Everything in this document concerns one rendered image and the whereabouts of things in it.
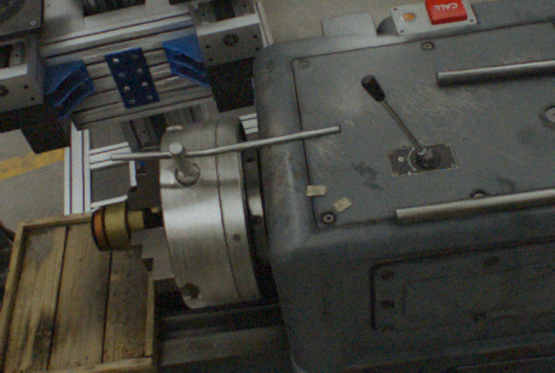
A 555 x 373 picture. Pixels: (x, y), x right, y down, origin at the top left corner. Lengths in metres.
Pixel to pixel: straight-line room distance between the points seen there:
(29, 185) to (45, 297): 1.49
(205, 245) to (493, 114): 0.47
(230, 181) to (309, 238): 0.18
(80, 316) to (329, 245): 0.62
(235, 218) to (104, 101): 0.79
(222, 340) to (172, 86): 0.69
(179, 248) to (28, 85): 0.63
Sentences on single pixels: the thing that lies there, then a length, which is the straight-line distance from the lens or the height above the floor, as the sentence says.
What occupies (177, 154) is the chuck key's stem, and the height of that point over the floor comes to 1.31.
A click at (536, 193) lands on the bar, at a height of 1.28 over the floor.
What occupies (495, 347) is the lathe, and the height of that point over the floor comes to 0.86.
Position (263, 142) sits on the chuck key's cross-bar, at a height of 1.32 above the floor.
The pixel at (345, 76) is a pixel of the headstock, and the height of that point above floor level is 1.25.
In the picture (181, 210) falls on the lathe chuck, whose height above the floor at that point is 1.21.
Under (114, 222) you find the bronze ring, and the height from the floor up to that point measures 1.12.
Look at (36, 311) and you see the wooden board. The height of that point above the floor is 0.89.
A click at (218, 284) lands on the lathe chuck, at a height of 1.10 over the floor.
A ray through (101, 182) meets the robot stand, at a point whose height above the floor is 0.21.
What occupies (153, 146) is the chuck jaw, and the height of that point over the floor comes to 1.20.
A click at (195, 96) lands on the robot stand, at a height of 0.83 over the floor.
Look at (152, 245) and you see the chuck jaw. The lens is 1.17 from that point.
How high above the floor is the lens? 2.03
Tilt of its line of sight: 50 degrees down
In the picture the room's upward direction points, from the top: 11 degrees counter-clockwise
